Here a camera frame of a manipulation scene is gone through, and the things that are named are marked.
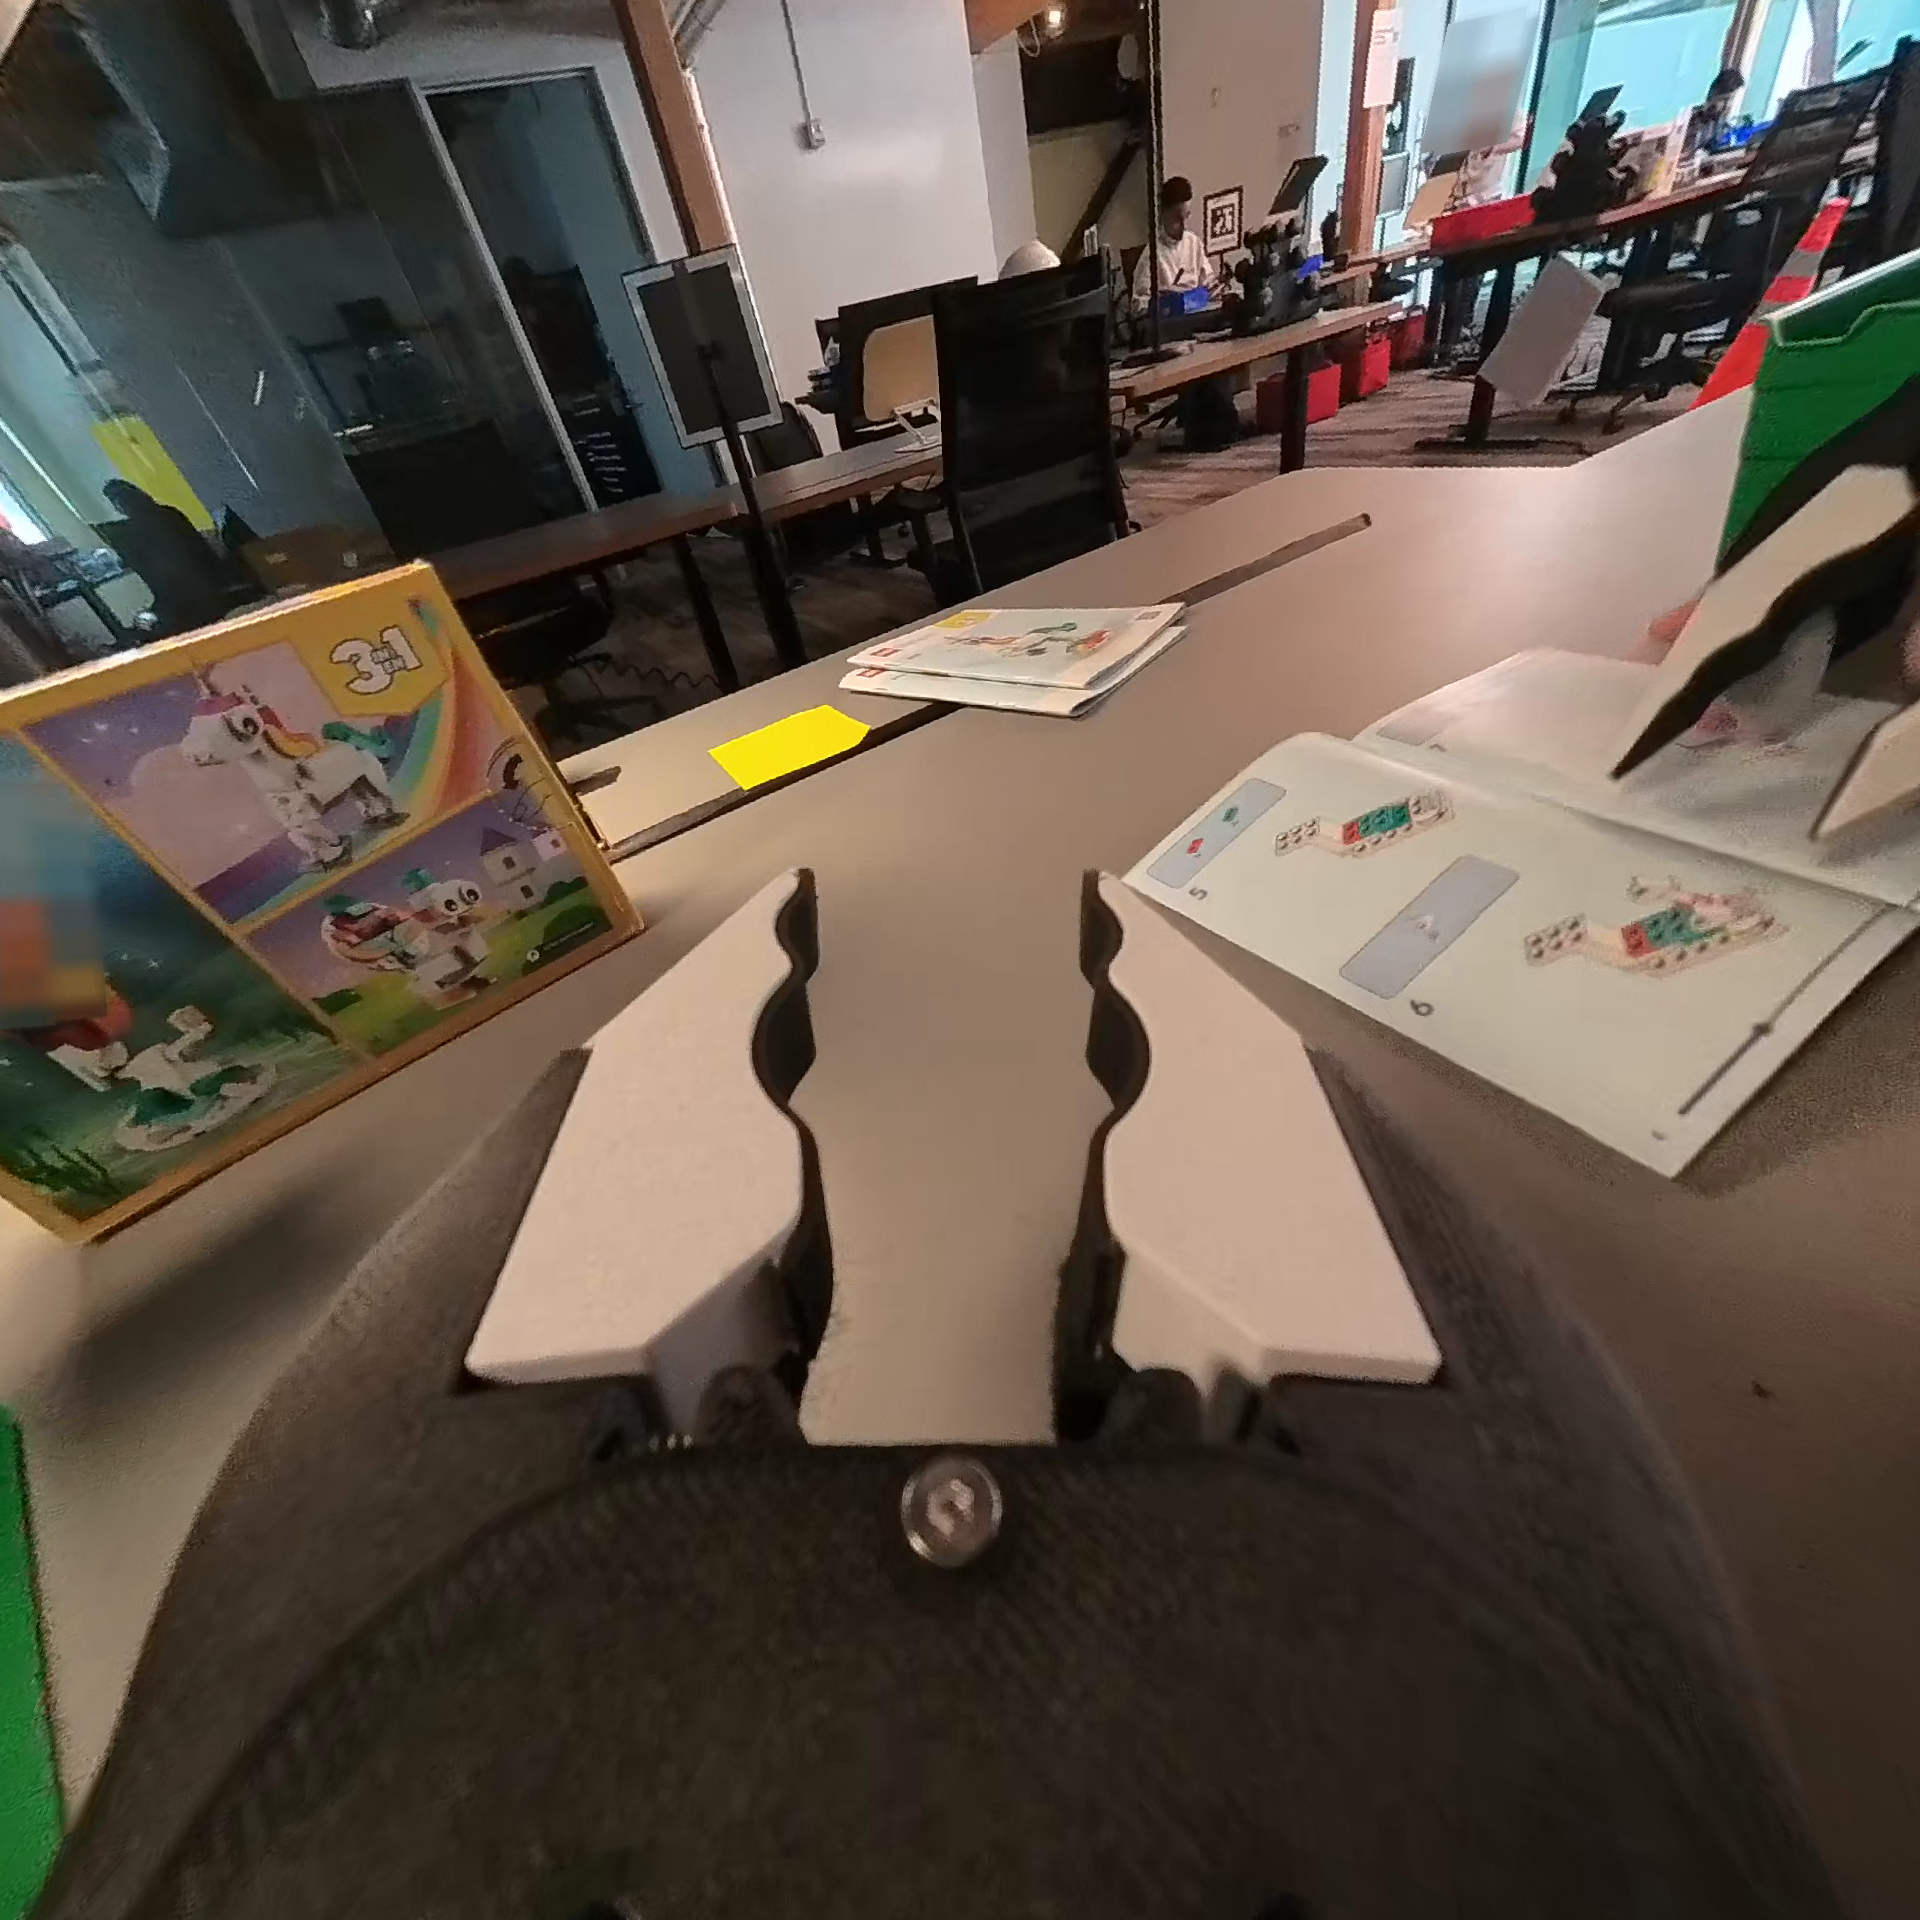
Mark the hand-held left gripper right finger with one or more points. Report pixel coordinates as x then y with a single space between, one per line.
1260 1213

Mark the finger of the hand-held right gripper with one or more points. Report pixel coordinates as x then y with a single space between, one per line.
1785 555
1881 772

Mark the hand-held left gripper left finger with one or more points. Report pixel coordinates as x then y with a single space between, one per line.
661 1200

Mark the green plastic storage bin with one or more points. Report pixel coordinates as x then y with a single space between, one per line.
1815 389
24 1651

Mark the lego instruction booklet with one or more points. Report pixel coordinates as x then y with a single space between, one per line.
1501 931

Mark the colourful lego set box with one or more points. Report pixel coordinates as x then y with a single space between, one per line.
376 780

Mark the orange traffic cone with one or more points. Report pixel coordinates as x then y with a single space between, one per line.
1771 299

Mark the white board on stand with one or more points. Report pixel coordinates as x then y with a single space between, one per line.
1545 330

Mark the red plastic crate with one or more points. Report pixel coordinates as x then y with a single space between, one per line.
1483 225
1299 399

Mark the yellow paper sheet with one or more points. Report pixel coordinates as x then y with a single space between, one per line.
787 748

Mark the dark wooden office desk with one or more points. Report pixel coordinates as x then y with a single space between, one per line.
630 523
1277 338

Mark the white printed leaflet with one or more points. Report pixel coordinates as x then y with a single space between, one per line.
1036 637
975 692

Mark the black mesh office chair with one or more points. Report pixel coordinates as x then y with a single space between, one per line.
1036 420

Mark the framed panel on stand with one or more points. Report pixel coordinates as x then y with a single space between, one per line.
703 352

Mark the yellow wall sign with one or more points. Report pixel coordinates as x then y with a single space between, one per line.
150 464

